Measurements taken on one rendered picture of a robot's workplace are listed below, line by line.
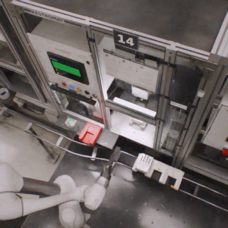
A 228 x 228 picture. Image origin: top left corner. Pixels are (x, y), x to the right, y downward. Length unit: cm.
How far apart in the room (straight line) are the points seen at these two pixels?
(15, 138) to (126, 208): 178
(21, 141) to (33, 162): 32
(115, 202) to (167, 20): 148
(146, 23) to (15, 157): 248
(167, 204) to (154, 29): 143
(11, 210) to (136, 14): 120
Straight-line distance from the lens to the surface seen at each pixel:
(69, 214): 202
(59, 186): 204
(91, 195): 179
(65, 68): 165
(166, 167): 213
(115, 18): 135
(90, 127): 220
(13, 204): 164
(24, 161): 332
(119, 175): 231
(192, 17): 136
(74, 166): 239
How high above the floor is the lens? 290
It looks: 61 degrees down
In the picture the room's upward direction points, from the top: 9 degrees counter-clockwise
